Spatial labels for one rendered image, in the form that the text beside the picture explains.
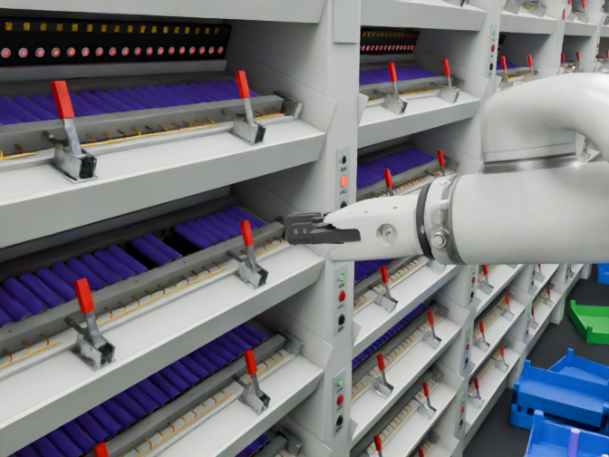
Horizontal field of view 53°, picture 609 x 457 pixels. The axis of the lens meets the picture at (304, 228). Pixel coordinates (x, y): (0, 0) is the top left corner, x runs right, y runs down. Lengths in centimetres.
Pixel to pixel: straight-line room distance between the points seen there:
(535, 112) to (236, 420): 62
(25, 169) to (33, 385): 21
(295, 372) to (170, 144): 47
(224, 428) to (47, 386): 32
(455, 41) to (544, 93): 109
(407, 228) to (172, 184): 28
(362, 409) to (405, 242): 78
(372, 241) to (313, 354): 51
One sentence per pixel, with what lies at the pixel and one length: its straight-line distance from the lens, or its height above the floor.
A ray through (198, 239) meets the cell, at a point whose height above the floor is 101.
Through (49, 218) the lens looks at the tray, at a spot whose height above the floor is 113.
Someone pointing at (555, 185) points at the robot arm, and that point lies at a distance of 54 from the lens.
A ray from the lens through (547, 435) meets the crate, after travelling 158.
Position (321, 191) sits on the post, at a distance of 96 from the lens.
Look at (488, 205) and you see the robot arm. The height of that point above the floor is 115.
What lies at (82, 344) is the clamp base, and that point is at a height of 98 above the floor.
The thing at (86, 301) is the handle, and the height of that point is 102.
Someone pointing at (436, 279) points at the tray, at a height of 75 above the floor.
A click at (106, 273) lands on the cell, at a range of 79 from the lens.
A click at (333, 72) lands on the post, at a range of 94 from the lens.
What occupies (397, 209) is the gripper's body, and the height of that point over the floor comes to 113.
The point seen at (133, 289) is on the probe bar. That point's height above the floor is 100.
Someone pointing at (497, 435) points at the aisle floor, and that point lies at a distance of 231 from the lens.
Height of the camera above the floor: 128
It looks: 17 degrees down
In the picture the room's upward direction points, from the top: straight up
